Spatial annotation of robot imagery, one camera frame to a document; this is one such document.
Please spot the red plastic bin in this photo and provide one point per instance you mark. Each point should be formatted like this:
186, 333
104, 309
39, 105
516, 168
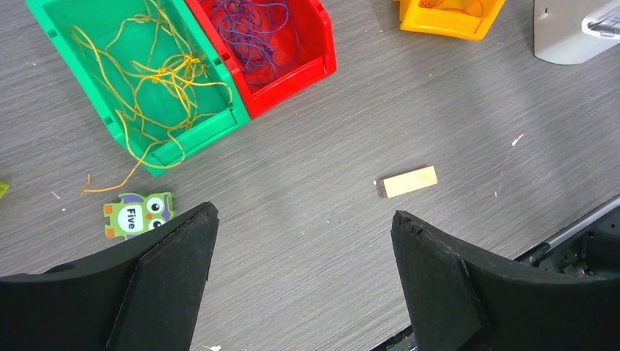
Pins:
272, 49

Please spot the green plastic bin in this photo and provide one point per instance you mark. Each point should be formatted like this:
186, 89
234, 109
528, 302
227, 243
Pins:
151, 73

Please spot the yellow triangular toy block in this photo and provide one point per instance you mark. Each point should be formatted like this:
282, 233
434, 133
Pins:
4, 186

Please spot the small wooden block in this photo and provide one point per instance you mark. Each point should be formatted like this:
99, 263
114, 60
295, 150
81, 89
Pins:
408, 182

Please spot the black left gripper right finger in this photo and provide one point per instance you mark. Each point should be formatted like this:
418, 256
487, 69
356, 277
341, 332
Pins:
462, 297

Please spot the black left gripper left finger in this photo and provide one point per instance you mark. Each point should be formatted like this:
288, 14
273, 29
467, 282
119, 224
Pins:
141, 294

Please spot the orange plastic bin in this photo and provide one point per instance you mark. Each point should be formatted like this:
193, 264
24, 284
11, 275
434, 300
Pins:
470, 20

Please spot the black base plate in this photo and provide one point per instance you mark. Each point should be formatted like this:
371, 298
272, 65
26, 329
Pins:
587, 247

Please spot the green monster toy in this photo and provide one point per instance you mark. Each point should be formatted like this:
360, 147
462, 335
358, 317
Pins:
135, 214

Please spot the white toy toaster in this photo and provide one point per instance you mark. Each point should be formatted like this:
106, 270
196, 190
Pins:
572, 32

